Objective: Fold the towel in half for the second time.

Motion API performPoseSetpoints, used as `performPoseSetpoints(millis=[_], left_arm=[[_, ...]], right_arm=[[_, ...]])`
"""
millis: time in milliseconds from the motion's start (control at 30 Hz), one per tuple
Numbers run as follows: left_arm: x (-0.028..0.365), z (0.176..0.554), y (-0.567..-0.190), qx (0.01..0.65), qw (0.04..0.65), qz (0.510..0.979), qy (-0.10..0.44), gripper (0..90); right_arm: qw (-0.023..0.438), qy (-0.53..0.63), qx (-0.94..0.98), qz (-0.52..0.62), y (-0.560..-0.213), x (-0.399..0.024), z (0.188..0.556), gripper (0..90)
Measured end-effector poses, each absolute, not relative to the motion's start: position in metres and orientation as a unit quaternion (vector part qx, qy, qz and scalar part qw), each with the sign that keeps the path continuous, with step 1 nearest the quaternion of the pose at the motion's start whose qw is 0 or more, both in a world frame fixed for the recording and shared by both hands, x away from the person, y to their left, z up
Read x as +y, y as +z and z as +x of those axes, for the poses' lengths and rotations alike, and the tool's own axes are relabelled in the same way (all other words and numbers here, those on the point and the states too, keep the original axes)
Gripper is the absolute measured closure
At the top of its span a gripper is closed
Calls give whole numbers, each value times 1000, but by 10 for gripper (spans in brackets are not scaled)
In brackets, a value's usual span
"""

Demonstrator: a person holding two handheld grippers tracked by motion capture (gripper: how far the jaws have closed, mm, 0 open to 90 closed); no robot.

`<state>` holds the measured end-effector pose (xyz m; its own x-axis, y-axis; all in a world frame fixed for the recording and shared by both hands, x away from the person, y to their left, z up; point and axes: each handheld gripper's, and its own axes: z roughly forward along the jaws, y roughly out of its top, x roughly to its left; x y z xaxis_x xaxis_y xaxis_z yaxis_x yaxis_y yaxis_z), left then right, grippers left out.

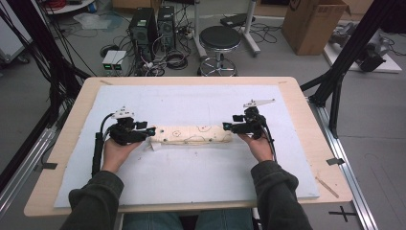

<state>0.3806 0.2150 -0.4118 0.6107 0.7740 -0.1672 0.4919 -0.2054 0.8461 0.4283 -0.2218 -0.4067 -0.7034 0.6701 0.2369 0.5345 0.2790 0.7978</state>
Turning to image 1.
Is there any black cable coil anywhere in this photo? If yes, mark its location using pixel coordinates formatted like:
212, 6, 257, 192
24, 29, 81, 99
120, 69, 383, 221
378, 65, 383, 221
164, 51, 190, 71
99, 44, 121, 58

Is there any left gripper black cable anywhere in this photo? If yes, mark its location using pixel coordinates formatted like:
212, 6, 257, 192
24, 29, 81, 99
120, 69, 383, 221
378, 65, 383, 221
91, 112, 116, 178

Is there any black metal frame with cables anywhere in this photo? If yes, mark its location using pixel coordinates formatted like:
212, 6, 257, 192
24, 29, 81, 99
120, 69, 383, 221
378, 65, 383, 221
0, 0, 93, 128

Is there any person's right leg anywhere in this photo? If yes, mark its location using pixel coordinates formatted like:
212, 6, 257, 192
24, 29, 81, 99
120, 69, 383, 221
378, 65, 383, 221
195, 209, 255, 230

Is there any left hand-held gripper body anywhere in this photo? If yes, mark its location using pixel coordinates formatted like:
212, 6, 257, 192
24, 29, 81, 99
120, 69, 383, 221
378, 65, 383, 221
108, 105, 144, 147

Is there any round white table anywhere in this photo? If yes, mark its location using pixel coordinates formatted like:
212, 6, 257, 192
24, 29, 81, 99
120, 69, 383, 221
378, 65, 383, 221
41, 0, 97, 15

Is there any person's left leg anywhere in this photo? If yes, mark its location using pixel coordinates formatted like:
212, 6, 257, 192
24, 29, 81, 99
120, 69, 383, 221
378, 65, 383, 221
123, 212, 185, 230

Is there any black flat case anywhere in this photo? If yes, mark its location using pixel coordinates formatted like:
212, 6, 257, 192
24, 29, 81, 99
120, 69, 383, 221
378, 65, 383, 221
219, 12, 257, 29

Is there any person's leg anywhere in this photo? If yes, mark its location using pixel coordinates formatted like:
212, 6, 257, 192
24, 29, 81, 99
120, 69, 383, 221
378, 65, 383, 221
123, 212, 185, 230
195, 209, 255, 230

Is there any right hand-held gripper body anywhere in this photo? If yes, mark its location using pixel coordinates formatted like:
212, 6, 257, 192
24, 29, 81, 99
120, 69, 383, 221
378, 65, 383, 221
233, 98, 277, 141

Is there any black round stool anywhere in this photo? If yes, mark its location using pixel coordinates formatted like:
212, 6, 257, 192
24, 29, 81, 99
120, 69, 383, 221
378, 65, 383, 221
197, 25, 242, 78

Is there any aluminium rail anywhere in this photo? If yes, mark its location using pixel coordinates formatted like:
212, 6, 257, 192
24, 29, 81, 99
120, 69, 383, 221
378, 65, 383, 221
0, 127, 59, 219
307, 97, 379, 230

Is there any person's left hand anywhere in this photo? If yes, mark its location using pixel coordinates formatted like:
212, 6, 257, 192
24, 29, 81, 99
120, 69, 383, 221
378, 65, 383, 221
101, 137, 144, 175

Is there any black cable under table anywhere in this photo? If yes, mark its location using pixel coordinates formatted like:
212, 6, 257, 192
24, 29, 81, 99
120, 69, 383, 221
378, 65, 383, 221
251, 207, 261, 230

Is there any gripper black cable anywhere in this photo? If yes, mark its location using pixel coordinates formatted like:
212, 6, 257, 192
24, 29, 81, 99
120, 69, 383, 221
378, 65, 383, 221
91, 112, 116, 178
259, 123, 279, 163

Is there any white base board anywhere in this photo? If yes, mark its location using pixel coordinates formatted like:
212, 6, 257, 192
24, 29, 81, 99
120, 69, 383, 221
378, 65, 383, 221
323, 30, 403, 75

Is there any person's right hand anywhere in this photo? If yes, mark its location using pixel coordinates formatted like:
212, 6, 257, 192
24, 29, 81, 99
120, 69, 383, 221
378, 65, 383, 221
237, 131, 276, 164

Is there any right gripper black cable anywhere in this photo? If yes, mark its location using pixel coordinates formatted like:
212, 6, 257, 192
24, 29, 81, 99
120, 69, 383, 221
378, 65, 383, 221
259, 123, 279, 163

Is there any clear plastic bag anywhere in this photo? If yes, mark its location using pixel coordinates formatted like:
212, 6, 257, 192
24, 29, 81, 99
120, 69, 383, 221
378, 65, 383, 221
72, 12, 113, 32

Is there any thin wooden stick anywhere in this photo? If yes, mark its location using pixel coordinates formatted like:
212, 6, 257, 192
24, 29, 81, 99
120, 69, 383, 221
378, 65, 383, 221
315, 175, 341, 199

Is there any cream cloth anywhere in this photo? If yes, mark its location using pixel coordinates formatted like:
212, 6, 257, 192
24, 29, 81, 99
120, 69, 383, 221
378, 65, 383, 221
145, 124, 235, 152

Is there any white metal stand leg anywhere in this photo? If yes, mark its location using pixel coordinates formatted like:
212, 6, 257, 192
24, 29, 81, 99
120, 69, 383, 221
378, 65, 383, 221
242, 0, 261, 58
192, 0, 209, 60

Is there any grey machine part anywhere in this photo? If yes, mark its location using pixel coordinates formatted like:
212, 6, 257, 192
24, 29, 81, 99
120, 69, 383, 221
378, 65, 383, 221
328, 22, 356, 46

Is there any black tape cross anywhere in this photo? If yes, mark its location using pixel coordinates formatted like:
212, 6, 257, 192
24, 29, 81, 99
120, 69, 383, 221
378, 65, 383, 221
328, 205, 357, 223

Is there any brown cardboard box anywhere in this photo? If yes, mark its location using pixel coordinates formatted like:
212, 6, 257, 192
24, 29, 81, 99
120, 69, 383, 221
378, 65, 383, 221
282, 0, 351, 57

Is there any white foam board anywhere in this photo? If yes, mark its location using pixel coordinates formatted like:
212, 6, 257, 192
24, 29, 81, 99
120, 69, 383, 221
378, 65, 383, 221
54, 84, 321, 209

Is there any black machine part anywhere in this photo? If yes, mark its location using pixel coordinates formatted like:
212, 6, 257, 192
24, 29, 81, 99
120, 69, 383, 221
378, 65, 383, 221
355, 42, 388, 73

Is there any grey panel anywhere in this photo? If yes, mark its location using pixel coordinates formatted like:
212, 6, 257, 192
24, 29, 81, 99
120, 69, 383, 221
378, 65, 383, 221
0, 0, 34, 63

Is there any white power supply box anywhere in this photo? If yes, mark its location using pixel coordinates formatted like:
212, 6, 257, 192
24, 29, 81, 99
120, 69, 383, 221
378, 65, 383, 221
112, 50, 128, 72
101, 50, 119, 72

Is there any red cable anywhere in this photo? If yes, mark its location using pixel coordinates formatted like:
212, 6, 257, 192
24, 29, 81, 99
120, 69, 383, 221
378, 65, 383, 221
44, 0, 67, 10

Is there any black computer tower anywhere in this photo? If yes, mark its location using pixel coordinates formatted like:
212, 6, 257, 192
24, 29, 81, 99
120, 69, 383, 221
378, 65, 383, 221
128, 7, 159, 66
157, 4, 177, 53

